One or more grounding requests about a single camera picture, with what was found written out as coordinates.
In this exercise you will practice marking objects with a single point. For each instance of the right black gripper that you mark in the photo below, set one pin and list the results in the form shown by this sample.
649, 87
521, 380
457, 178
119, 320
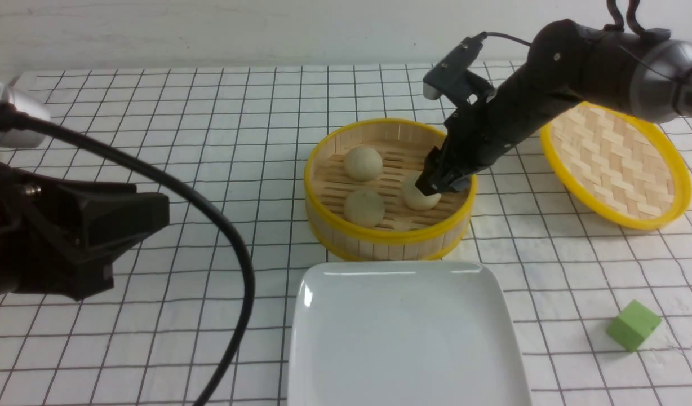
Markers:
478, 134

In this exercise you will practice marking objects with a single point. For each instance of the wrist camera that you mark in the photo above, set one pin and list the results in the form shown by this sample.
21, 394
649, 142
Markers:
13, 104
452, 78

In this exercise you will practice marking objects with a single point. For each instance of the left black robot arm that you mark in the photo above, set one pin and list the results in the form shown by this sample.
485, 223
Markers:
12, 230

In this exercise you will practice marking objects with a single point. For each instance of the yellow-rimmed woven steamer lid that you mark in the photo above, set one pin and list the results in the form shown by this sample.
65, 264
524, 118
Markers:
623, 168

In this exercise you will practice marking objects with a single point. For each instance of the yellow-rimmed bamboo steamer basket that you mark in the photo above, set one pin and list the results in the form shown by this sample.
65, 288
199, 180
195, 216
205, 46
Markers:
403, 234

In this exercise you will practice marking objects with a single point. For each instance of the green foam cube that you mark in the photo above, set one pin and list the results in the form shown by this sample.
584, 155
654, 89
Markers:
633, 326

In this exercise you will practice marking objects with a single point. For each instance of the white grid-pattern tablecloth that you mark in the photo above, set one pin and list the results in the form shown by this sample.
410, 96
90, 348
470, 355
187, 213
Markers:
241, 137

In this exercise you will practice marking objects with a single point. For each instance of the white square ceramic plate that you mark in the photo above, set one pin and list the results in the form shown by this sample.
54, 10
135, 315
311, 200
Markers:
404, 333

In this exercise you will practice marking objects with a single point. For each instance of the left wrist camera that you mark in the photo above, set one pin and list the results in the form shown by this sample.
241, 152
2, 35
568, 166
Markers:
13, 104

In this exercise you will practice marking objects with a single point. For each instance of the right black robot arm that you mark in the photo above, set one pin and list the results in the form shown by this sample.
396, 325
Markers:
646, 76

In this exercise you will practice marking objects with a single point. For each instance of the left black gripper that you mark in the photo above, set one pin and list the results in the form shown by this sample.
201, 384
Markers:
75, 231

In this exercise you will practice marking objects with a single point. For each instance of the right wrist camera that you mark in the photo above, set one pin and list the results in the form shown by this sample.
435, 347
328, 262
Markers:
452, 78

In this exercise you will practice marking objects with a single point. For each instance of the steamed bun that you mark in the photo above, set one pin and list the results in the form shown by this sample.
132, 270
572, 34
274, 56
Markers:
413, 198
363, 164
365, 208

